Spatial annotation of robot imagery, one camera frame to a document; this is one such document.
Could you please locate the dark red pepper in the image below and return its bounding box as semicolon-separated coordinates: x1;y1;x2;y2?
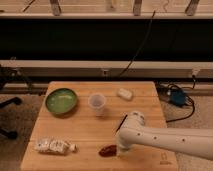
99;145;117;157

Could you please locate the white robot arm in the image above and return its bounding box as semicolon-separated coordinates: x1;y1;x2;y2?
116;111;213;160

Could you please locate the green ceramic bowl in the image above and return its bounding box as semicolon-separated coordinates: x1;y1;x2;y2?
45;88;78;117

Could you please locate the black rectangular phone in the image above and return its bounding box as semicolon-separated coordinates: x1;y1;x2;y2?
116;114;128;132

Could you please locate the white soap bar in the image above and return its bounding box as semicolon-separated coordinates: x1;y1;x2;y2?
117;88;133;101

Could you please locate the blue power box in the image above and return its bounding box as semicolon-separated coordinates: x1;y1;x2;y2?
170;90;186;107

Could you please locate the black office chair base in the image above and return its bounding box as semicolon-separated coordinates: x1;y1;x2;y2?
0;96;24;141

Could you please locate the black hanging cable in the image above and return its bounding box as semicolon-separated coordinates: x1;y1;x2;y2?
117;9;157;78

